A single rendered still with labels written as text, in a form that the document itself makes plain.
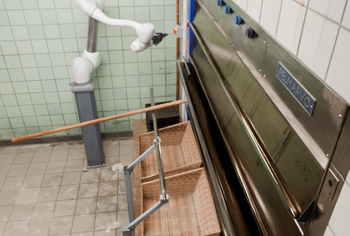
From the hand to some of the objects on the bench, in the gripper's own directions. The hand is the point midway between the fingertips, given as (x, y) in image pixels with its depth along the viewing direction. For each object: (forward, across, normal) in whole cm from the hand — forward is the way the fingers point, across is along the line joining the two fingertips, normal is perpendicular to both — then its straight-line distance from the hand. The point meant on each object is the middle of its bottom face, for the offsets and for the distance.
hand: (164, 35), depth 295 cm
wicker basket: (-105, +88, +96) cm, 168 cm away
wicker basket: (-63, +88, +54) cm, 121 cm away
